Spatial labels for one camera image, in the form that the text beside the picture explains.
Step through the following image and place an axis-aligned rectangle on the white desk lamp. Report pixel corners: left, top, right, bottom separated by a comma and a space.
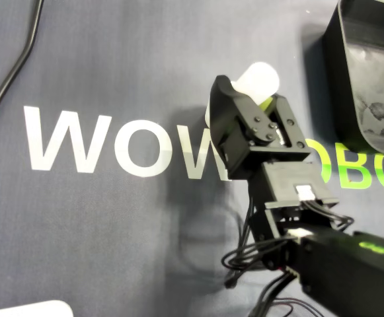
0, 299, 74, 317

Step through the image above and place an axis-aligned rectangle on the black plastic tray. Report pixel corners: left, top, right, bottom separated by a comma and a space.
323, 0, 384, 155

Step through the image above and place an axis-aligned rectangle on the thick black cable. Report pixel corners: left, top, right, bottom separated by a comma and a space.
0, 0, 46, 145

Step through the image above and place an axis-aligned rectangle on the white plastic cup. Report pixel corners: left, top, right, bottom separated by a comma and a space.
230, 61, 282, 106

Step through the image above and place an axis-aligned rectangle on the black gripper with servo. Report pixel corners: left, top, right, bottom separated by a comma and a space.
208, 74, 312, 182

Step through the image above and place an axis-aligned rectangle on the dark grey WOWROBO mat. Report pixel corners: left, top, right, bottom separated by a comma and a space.
0, 0, 384, 317

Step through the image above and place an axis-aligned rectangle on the black servo cable bundle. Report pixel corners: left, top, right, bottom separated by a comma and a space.
222, 196, 356, 317

